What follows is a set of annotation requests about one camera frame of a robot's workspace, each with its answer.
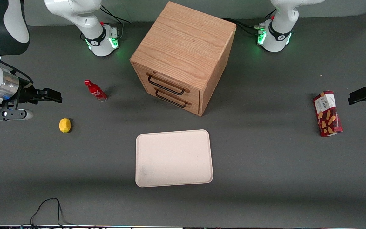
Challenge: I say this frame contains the black cable along right arm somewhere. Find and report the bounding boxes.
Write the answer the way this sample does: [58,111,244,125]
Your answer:
[0,49,34,86]

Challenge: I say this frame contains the red cookie box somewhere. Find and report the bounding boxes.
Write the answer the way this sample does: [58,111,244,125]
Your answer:
[313,90,343,137]

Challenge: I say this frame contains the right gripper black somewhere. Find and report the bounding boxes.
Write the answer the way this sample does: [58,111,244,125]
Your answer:
[13,83,63,106]

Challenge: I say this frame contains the red coke bottle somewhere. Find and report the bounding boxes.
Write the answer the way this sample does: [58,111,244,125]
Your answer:
[84,80,108,102]

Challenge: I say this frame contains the thin black table cable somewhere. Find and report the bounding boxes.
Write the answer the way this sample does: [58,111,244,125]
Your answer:
[11,198,85,229]

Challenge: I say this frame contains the yellow lemon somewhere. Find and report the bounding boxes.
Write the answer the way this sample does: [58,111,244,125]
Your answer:
[59,118,71,133]

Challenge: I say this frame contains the black wire drawer handle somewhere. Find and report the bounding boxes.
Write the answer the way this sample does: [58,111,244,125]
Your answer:
[154,89,188,108]
[147,75,186,96]

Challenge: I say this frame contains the thick black base cable bundle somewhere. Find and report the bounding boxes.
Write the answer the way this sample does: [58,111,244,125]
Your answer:
[223,18,264,36]

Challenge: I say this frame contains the wooden drawer front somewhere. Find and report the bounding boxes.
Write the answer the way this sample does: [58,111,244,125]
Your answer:
[140,82,201,116]
[134,65,201,104]

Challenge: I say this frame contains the wooden drawer cabinet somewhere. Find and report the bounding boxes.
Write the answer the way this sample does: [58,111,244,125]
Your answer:
[130,1,237,117]

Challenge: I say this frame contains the beige rectangular tray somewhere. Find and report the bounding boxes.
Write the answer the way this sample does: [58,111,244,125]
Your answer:
[135,129,214,188]

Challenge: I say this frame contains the black right arm base cable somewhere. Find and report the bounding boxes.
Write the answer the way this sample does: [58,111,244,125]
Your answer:
[99,6,131,40]

